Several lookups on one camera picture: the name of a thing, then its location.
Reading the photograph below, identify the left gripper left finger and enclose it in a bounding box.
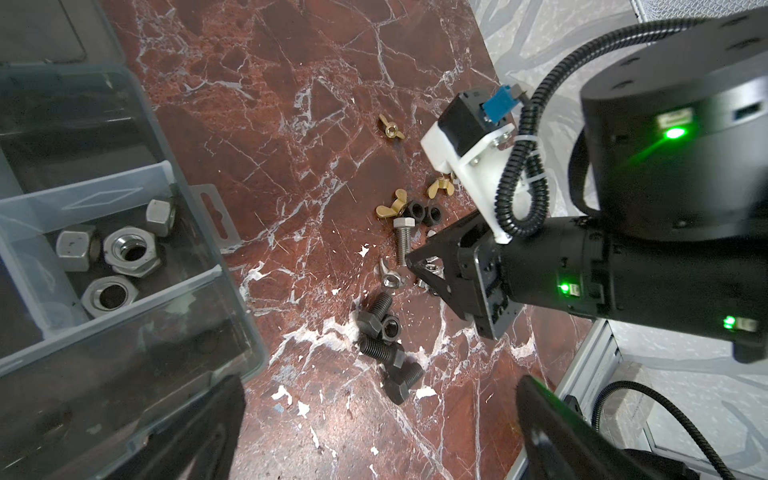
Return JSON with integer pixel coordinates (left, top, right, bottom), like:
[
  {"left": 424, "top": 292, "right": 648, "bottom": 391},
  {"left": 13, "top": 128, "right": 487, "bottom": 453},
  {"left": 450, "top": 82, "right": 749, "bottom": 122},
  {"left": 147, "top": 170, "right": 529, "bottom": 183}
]
[{"left": 101, "top": 375, "right": 247, "bottom": 479}]

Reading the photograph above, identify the brass wing nut left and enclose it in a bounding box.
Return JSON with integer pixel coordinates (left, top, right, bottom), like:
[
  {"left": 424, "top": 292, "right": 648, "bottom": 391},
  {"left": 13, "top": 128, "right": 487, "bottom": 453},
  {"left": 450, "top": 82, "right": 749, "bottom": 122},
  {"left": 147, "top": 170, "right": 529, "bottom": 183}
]
[{"left": 375, "top": 189, "right": 408, "bottom": 219}]

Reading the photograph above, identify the brass wing nut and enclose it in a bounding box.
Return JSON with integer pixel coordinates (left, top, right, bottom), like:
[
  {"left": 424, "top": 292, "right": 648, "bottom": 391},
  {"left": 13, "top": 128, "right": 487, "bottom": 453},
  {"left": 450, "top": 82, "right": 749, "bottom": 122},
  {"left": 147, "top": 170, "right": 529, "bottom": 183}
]
[
  {"left": 375, "top": 189, "right": 408, "bottom": 219},
  {"left": 426, "top": 176, "right": 456, "bottom": 199},
  {"left": 378, "top": 114, "right": 405, "bottom": 140}
]

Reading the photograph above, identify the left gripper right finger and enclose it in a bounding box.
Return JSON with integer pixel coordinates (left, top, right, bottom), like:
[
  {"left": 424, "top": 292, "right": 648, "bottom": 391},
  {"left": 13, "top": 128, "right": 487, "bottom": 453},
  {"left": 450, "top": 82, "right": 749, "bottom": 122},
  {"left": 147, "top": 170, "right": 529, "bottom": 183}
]
[{"left": 516, "top": 375, "right": 659, "bottom": 479}]

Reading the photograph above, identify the black hex nut right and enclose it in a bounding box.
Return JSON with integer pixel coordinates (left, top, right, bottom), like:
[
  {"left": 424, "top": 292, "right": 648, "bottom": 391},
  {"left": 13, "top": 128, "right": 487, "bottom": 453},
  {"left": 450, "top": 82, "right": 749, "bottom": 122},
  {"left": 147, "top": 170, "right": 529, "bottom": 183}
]
[{"left": 422, "top": 205, "right": 443, "bottom": 227}]

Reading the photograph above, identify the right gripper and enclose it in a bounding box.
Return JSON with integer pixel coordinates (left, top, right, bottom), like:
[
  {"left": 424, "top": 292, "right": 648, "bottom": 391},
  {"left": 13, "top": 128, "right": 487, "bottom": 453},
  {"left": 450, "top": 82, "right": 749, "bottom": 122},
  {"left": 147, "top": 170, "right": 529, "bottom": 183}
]
[{"left": 406, "top": 211, "right": 522, "bottom": 340}]

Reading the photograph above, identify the black hex nut left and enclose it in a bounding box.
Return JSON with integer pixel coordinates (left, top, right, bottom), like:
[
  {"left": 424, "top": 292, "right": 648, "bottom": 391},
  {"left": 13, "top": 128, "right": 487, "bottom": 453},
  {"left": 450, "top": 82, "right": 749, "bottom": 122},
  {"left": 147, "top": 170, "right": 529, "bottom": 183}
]
[{"left": 403, "top": 200, "right": 426, "bottom": 224}]

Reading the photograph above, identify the brass wing nut far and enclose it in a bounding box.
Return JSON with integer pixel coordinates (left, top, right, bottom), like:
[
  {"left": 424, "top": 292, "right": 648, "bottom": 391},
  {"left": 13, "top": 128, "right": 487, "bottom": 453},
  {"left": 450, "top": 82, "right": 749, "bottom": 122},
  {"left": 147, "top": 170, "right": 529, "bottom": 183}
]
[{"left": 378, "top": 114, "right": 405, "bottom": 140}]

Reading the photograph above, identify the black hex nut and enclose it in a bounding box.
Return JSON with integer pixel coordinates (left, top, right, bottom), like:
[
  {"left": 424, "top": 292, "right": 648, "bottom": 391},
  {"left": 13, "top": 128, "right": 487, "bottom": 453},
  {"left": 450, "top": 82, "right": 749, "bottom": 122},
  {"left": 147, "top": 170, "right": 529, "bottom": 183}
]
[
  {"left": 422, "top": 205, "right": 443, "bottom": 227},
  {"left": 403, "top": 200, "right": 426, "bottom": 224}
]

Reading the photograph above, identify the brass wing nut bottom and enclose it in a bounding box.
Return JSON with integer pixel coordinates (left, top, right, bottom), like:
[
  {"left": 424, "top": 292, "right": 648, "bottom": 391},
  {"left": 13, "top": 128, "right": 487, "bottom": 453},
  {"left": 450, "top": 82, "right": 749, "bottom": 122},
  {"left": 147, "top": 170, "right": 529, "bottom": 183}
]
[{"left": 426, "top": 176, "right": 456, "bottom": 199}]

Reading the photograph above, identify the steel hex bolt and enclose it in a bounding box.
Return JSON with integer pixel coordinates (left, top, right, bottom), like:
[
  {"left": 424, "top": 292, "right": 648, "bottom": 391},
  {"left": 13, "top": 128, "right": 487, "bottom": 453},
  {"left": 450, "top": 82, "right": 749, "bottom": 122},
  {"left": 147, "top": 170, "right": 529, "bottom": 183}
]
[{"left": 393, "top": 217, "right": 416, "bottom": 266}]

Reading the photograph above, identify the steel hex nut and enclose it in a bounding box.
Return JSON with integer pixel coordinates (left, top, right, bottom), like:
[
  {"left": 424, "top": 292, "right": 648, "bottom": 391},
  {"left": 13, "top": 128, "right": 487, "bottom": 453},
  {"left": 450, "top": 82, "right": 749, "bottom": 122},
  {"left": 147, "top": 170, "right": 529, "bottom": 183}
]
[
  {"left": 55, "top": 224, "right": 102, "bottom": 272},
  {"left": 103, "top": 226, "right": 162, "bottom": 278},
  {"left": 145, "top": 198, "right": 176, "bottom": 238}
]

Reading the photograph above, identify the steel wing nut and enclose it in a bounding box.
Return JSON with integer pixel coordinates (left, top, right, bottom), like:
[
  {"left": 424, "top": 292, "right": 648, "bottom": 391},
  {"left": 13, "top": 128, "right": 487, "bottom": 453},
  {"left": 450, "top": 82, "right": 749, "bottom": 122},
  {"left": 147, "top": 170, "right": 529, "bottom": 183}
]
[{"left": 379, "top": 258, "right": 405, "bottom": 290}]

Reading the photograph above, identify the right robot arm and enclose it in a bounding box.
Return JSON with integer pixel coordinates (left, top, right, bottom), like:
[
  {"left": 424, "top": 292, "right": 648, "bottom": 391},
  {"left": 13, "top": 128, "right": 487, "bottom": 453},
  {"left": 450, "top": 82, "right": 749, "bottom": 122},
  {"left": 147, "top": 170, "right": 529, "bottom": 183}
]
[{"left": 405, "top": 7, "right": 767, "bottom": 363}]

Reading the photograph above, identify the grey plastic organizer box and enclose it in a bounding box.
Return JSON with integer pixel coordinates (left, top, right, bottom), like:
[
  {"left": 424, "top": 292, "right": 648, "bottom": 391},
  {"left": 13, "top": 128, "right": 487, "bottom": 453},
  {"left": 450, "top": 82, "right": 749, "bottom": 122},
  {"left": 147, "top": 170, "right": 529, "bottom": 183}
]
[{"left": 1, "top": 1, "right": 268, "bottom": 479}]

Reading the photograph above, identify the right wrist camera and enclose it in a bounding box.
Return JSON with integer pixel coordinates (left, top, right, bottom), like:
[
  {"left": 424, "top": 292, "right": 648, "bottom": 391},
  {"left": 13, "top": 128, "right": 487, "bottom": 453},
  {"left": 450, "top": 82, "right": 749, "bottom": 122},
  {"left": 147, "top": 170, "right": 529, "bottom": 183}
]
[{"left": 420, "top": 84, "right": 527, "bottom": 245}]

